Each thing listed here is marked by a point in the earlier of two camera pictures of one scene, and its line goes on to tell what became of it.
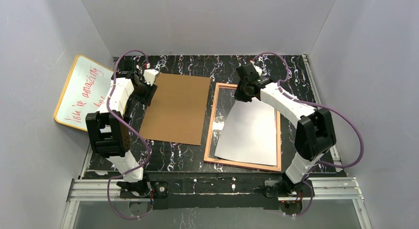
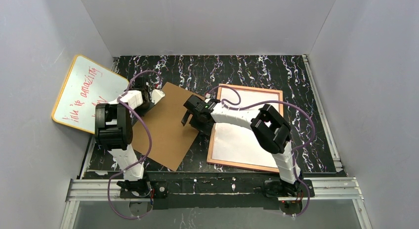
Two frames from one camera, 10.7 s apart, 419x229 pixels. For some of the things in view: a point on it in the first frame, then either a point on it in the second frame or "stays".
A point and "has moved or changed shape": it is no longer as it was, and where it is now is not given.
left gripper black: [146, 92] → [142, 85]
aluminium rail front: [347, 188] stays
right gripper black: [242, 94] → [192, 109]
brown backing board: [176, 112] has moved or changed shape
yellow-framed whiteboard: [87, 87] stays
